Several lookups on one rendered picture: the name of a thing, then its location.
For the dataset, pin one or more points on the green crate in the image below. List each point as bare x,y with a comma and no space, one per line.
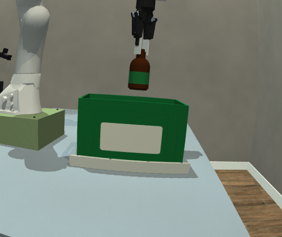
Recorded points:
131,127

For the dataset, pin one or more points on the brown bottle with green label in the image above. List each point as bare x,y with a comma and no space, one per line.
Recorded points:
139,72

